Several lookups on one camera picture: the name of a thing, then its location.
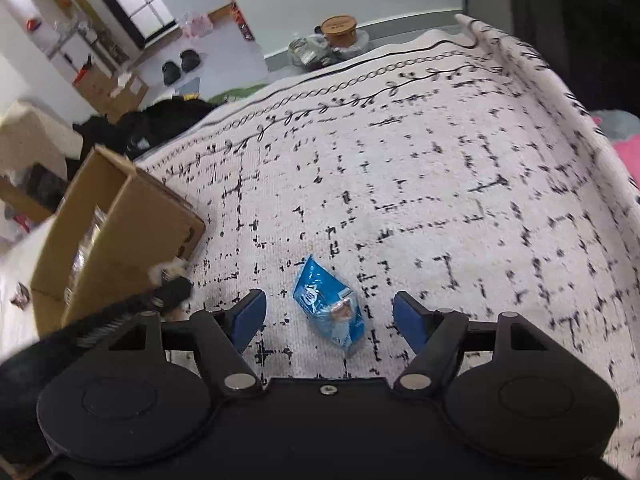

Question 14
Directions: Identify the blue snack bag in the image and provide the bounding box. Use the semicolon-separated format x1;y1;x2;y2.
292;256;366;353

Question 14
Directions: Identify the long white cracker pack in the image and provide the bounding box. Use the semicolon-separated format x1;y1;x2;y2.
64;207;106;304

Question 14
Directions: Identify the purple snack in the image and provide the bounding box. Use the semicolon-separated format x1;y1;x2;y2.
149;257;190;286

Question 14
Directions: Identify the brown cardboard box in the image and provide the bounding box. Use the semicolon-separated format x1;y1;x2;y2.
30;146;205;337

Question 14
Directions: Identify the white black patterned blanket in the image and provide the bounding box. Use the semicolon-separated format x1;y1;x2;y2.
0;12;640;466

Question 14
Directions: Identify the black clothes heap on floor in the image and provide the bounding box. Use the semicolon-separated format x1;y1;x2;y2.
73;96;216;160

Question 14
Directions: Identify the green cartoon floor mat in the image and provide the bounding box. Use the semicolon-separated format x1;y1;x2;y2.
207;84;266;106

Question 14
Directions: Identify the small cardboard box on floor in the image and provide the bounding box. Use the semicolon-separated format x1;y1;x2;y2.
73;65;149;124

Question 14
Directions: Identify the black slipper left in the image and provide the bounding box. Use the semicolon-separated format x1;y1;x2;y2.
162;61;182;87

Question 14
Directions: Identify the wooden table with cloth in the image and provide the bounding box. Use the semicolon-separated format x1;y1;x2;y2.
0;102;84;226

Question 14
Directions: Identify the pink grey plush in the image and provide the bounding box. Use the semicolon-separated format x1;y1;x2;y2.
591;110;640;184

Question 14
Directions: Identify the clear bag by container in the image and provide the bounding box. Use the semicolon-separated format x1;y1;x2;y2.
288;34;334;72

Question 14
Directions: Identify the pink plastic bag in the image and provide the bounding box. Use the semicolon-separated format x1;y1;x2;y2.
179;12;214;39

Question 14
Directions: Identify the brown lidded round container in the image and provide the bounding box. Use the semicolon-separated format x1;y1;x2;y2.
320;14;357;48

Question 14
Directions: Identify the black clothes pile on chair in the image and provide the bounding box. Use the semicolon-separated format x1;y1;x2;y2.
511;0;639;115

